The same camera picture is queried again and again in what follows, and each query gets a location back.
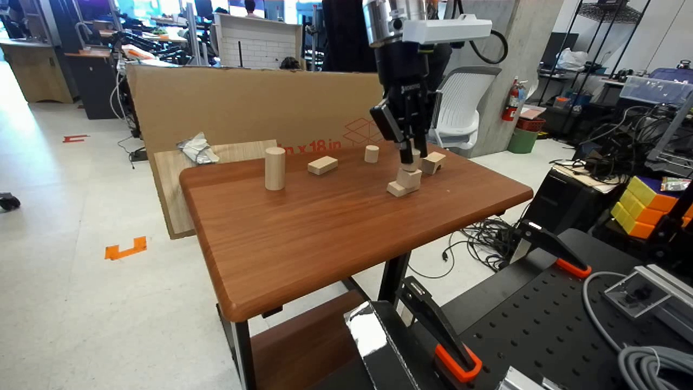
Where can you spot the short wooden cylinder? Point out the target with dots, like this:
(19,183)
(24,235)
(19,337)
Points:
(371,154)

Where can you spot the flat wooden base block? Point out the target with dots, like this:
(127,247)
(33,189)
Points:
(398,189)

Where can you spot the green bin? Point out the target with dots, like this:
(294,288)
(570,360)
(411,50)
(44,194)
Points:
(522,141)

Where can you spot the black caster wheel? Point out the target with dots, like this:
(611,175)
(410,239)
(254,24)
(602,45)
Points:
(8,201)

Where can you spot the black clamp with orange tip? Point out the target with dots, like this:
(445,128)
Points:
(438,325)
(552,244)

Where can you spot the large cardboard box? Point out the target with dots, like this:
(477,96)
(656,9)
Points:
(243,105)

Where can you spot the clear plastic bin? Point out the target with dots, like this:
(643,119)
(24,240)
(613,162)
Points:
(655,89)

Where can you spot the light wooden board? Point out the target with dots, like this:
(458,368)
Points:
(170,195)

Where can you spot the crumpled plastic bag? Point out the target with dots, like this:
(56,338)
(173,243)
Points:
(197,149)

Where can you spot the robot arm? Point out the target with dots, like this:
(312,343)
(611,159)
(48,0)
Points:
(433,30)

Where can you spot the small wooden cylindrical block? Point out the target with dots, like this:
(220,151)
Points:
(416,158)

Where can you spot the red basket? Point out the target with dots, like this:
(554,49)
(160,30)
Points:
(531,124)

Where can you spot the yellow and orange cube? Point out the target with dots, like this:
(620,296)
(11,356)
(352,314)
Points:
(641,208)

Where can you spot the black computer case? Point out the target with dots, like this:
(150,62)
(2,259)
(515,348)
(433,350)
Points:
(563,203)

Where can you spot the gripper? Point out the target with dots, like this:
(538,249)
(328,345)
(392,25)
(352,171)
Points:
(405,67)

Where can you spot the aluminium bracket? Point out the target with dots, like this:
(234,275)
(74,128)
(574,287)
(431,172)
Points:
(658,292)

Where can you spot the wooden arch block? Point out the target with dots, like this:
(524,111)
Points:
(433,162)

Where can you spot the rectangular wooden block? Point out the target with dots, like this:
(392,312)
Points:
(322,165)

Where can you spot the black cabinet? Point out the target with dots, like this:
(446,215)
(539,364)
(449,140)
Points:
(95,84)

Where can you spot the red fire extinguisher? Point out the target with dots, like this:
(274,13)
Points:
(510,103)

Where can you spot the person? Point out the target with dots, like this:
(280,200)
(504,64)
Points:
(250,7)

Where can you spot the tall wooden cylinder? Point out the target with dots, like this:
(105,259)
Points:
(275,169)

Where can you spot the notched wooden block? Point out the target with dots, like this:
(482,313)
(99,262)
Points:
(410,177)

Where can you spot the white brick pattern panel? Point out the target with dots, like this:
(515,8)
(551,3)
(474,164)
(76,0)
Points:
(260,46)

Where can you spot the white office chair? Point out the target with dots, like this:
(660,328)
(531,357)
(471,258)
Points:
(460,103)

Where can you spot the wooden counter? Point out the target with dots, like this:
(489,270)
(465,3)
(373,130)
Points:
(35,73)

